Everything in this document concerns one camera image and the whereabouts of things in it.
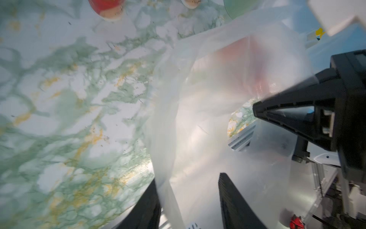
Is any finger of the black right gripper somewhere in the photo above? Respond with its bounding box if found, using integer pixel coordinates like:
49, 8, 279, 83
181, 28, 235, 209
253, 68, 343, 150

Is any green straw holder cup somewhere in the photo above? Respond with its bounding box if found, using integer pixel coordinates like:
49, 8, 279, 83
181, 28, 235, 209
224, 0, 263, 19

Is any red cup black lid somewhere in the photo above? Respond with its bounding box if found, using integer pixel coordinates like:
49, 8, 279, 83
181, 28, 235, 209
88, 0, 125, 21
181, 0, 201, 9

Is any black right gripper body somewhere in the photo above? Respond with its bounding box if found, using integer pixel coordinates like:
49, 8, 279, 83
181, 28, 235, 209
331, 50, 366, 183

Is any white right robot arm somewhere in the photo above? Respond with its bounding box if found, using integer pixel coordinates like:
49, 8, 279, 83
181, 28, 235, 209
253, 50, 366, 228

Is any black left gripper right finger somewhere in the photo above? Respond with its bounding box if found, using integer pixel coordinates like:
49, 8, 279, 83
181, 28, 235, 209
218, 173, 266, 229

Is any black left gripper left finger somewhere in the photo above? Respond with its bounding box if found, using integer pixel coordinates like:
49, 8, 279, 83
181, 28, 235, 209
116, 179, 161, 229

